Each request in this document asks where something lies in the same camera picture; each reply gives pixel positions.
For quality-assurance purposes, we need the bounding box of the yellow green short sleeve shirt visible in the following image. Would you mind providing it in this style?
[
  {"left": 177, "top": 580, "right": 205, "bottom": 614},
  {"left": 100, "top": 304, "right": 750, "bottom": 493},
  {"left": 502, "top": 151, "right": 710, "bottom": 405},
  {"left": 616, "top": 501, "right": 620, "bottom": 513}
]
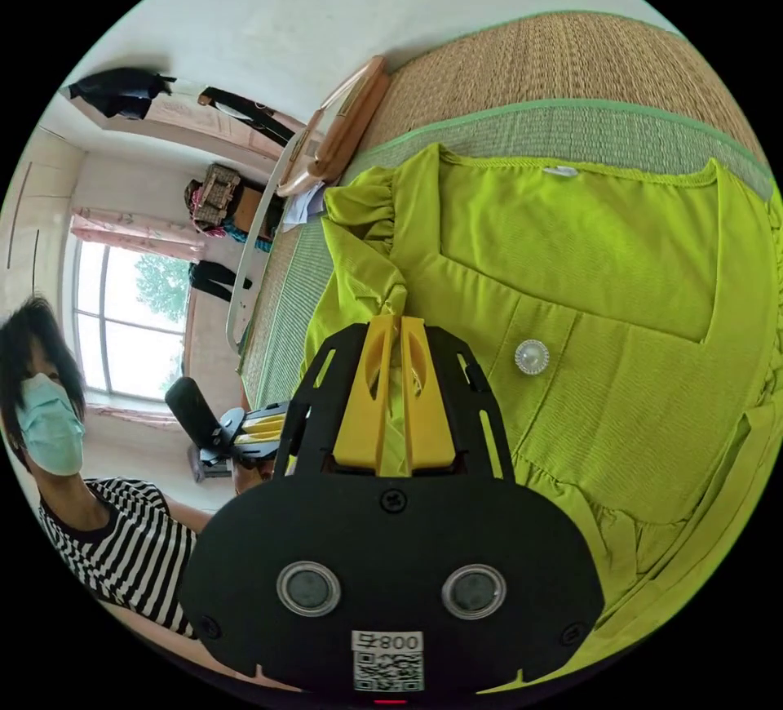
[{"left": 299, "top": 142, "right": 783, "bottom": 696}]

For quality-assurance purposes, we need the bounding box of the pink curtain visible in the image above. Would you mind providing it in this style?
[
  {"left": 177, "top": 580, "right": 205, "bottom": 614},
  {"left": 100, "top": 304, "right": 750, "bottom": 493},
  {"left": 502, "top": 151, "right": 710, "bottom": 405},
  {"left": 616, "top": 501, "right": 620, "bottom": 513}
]
[{"left": 69, "top": 206, "right": 207, "bottom": 263}]

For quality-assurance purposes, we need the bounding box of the window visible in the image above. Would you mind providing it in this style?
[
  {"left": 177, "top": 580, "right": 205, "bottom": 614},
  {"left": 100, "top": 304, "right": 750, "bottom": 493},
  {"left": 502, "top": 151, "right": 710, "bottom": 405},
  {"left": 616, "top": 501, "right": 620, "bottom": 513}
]
[{"left": 72, "top": 239, "right": 192, "bottom": 400}]

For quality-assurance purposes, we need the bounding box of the bed with woven mat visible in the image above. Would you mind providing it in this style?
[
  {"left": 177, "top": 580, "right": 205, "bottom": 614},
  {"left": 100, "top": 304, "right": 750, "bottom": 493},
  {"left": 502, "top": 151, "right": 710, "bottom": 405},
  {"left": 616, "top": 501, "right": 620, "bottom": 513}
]
[{"left": 235, "top": 11, "right": 779, "bottom": 417}]

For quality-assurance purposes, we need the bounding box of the person's left forearm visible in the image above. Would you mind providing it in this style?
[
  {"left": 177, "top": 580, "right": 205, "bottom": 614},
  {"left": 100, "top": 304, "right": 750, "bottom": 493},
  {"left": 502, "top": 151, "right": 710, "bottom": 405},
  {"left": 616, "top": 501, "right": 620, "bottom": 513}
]
[{"left": 160, "top": 495, "right": 216, "bottom": 535}]

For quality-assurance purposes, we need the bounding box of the person's left hand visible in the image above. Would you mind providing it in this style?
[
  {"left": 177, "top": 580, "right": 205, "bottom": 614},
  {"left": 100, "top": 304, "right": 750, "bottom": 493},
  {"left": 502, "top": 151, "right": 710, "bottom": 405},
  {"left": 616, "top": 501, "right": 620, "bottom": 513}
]
[{"left": 232, "top": 457, "right": 275, "bottom": 497}]

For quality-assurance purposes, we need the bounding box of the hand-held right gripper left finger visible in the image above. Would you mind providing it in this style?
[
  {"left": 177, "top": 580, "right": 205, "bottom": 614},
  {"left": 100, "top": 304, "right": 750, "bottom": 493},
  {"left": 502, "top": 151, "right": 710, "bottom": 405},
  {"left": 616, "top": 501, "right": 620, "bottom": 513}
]
[{"left": 332, "top": 317, "right": 394, "bottom": 471}]

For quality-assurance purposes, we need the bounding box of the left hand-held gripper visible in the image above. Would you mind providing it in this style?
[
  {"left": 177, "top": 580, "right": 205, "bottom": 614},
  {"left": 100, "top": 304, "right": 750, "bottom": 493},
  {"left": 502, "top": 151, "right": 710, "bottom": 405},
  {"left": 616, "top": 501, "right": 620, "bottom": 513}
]
[{"left": 197, "top": 401, "right": 312, "bottom": 481}]

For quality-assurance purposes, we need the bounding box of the person's right forearm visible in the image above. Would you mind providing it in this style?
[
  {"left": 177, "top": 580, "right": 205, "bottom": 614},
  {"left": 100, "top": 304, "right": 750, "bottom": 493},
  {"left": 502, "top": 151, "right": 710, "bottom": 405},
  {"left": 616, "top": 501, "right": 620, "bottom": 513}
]
[{"left": 97, "top": 598, "right": 276, "bottom": 690}]

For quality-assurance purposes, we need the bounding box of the person's body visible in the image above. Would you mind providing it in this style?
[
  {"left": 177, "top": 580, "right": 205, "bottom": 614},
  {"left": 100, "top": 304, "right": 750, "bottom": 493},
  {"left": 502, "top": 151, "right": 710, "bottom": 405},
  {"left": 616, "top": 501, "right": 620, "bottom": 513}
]
[{"left": 0, "top": 292, "right": 212, "bottom": 639}]

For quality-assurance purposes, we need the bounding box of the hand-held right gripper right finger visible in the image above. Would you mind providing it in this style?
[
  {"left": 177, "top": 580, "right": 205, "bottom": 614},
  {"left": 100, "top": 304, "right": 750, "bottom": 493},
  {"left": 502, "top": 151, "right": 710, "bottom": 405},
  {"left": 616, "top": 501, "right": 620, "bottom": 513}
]
[{"left": 399, "top": 315, "right": 458, "bottom": 471}]

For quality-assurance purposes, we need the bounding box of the woven bag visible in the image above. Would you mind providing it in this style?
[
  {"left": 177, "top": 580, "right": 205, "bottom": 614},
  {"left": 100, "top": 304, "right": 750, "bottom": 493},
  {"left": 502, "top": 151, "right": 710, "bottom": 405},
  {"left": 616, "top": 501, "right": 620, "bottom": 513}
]
[{"left": 183, "top": 163, "right": 247, "bottom": 233}]

